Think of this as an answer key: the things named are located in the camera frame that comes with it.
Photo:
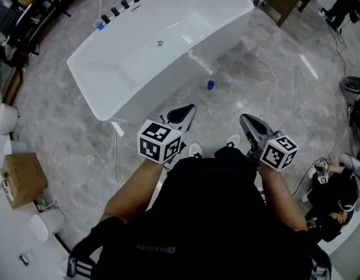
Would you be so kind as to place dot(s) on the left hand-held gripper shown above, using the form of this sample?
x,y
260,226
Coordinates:
x,y
156,143

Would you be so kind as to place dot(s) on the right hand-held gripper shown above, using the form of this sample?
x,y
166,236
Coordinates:
x,y
277,153

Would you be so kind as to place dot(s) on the white bathtub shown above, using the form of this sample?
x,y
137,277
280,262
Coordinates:
x,y
156,69

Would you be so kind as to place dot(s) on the person's left forearm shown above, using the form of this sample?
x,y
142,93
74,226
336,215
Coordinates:
x,y
136,188

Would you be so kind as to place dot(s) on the person's right forearm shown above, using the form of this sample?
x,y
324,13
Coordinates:
x,y
280,197

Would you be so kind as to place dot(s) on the grey marble floor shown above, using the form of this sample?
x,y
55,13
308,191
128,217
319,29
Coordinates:
x,y
270,92

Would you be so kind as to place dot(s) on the chrome bathtub drain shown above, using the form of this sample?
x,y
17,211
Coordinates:
x,y
159,43

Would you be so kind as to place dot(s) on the black bathtub knob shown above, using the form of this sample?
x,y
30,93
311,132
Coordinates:
x,y
125,4
115,11
105,18

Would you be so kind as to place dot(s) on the person's white right shoe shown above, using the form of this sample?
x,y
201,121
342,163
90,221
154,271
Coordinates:
x,y
232,140

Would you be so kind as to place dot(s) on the person's white shoe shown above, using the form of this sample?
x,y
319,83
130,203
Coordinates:
x,y
232,140
195,149

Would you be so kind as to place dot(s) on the person's white left shoe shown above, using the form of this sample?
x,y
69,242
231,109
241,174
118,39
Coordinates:
x,y
195,149

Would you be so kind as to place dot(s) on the person's black shirt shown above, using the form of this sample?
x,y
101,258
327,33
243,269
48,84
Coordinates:
x,y
209,220

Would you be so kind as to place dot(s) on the grey bucket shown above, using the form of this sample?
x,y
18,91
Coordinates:
x,y
352,87

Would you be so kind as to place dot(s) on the blue plastic cup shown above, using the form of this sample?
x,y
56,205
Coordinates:
x,y
98,25

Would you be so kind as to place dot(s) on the white cylindrical container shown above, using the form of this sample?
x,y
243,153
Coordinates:
x,y
6,118
47,223
14,147

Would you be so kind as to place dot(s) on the brown cardboard box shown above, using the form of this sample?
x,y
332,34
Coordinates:
x,y
23,179

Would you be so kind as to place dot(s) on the wooden board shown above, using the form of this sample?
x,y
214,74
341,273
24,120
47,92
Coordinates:
x,y
12,86

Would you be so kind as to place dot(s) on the black shelving rack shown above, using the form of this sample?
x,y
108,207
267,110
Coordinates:
x,y
28,13

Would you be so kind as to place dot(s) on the small black device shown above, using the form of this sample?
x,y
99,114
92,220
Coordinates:
x,y
24,259

